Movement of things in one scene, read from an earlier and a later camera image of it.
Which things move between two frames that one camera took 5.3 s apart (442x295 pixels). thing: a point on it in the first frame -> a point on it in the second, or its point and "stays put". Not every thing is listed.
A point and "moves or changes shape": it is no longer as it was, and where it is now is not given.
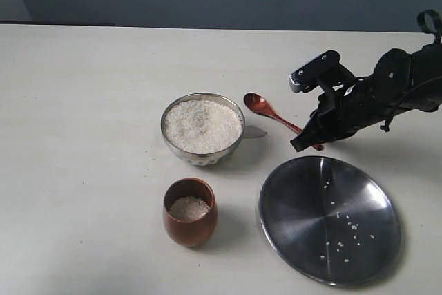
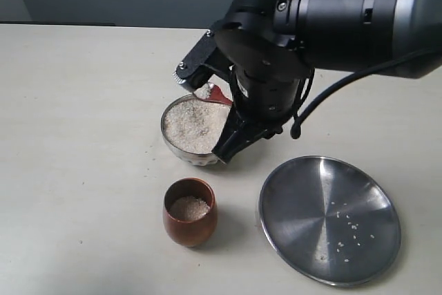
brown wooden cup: [190, 211] stays put
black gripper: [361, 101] -> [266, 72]
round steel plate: [331, 220] stays put
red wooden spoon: [262, 105] moves or changes shape
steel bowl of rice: [202, 129] stays put
